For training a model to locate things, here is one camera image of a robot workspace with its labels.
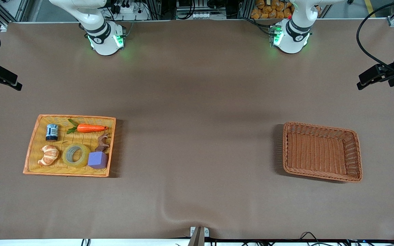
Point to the yellow clear tape roll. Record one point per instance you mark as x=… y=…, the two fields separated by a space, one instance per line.
x=67 y=160

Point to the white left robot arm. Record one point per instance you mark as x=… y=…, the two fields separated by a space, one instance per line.
x=292 y=37

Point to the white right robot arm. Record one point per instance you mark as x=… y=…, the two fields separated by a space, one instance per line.
x=103 y=37

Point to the small blue white can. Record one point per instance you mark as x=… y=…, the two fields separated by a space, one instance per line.
x=52 y=132

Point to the toy croissant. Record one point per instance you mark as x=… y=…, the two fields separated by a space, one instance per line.
x=49 y=155

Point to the orange woven tray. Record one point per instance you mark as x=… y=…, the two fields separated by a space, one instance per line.
x=70 y=143

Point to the brown wicker basket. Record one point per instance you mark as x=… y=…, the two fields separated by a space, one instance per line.
x=320 y=153

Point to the orange toy carrot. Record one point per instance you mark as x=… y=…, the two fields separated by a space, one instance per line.
x=91 y=128

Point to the brown toy horse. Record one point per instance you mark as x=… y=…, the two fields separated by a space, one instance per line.
x=102 y=143

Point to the purple foam cube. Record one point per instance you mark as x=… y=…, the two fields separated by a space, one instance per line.
x=97 y=160

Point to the bag of orange bread rolls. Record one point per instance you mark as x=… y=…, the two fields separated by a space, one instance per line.
x=268 y=10

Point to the white power strip with plugs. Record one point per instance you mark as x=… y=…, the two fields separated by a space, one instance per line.
x=128 y=10

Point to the white narrow power strip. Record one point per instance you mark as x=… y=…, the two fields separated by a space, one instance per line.
x=207 y=15

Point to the brown table cloth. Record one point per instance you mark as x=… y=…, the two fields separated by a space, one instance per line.
x=183 y=188

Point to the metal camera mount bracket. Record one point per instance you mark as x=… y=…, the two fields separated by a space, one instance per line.
x=198 y=235

